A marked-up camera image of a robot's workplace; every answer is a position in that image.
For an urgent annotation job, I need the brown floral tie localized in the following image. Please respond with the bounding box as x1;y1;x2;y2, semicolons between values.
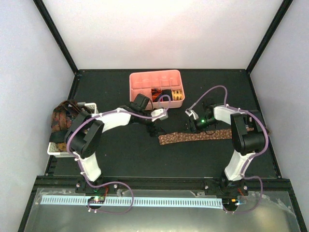
158;127;272;145

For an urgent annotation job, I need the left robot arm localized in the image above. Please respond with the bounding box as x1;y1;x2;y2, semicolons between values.
64;94;168;193

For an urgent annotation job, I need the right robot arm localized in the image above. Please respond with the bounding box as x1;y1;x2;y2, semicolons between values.
185;104;269;195

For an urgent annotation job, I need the pile of dark ties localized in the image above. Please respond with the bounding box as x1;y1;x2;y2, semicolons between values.
49;100;94;152

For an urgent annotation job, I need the orange black rolled tie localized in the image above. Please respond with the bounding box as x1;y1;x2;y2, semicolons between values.
151;88;163;102

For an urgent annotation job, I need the yellow black rolled tie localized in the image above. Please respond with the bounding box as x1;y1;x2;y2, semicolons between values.
171;89;183;101

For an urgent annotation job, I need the pink divided organizer box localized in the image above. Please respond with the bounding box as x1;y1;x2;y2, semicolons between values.
129;70;185;110

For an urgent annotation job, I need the white basket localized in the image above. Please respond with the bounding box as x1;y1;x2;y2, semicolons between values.
47;102;98;158

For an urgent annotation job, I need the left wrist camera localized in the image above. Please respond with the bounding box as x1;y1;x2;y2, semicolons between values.
151;108;168;122

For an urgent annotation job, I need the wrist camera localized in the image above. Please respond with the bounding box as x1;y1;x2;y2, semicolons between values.
151;108;168;122
185;109;198;120

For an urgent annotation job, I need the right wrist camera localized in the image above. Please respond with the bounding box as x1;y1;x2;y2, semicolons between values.
185;109;198;120

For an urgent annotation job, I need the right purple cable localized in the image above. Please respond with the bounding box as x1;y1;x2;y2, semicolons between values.
187;86;270;215

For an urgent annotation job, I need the purple cable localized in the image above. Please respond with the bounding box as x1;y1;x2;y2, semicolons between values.
66;94;172;215
187;86;270;215

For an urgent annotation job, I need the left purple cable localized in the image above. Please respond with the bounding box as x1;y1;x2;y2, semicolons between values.
66;94;172;215

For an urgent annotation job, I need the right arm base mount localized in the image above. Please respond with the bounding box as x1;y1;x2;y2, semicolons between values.
204;177;248;213

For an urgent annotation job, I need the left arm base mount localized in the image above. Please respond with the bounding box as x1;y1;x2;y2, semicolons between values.
75;178;119;210

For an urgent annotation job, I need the light blue slotted cable duct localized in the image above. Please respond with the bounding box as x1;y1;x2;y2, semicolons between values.
40;195;223;209

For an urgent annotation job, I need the right black frame post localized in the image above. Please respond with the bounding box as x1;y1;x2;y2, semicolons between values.
246;0;293;74

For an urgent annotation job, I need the black frame post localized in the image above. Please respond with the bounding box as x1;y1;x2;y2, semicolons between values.
246;0;293;74
33;0;79;74

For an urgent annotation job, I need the left black frame post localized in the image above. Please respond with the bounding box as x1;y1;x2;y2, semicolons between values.
33;0;79;74

